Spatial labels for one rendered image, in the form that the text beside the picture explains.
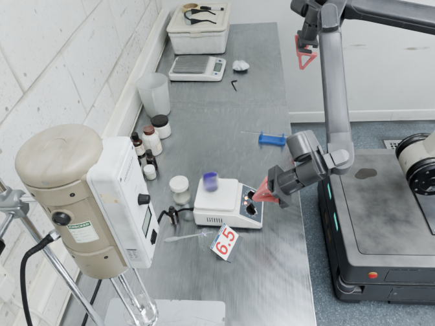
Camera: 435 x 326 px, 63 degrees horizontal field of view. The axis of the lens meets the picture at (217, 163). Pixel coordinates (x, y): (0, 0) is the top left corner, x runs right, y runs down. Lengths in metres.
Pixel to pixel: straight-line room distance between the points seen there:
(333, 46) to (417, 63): 1.69
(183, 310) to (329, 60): 0.73
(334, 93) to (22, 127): 0.75
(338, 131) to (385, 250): 0.79
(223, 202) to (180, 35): 1.12
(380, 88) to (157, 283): 2.08
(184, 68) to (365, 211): 1.05
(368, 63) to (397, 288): 1.42
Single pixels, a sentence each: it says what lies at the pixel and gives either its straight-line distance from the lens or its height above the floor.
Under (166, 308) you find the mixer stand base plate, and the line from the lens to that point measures 0.97.
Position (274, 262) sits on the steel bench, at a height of 0.75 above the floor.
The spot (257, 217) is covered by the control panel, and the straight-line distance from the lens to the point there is 1.06.
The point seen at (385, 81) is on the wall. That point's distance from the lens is 2.65.
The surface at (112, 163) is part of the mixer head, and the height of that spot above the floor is 1.35.
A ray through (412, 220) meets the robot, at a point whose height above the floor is 0.36.
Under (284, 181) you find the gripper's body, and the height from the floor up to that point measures 0.98.
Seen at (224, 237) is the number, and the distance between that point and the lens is 1.03.
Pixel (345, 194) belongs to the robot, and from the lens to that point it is 1.73.
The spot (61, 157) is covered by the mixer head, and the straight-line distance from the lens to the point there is 0.44.
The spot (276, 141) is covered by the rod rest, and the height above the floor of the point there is 0.76.
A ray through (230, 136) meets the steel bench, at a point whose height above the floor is 0.75.
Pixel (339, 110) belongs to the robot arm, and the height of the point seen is 1.10.
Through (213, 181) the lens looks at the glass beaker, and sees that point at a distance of 1.02.
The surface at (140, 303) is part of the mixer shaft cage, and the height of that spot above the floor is 0.93.
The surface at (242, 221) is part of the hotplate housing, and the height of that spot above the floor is 0.79.
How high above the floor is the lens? 1.63
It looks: 43 degrees down
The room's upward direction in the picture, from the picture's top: 6 degrees counter-clockwise
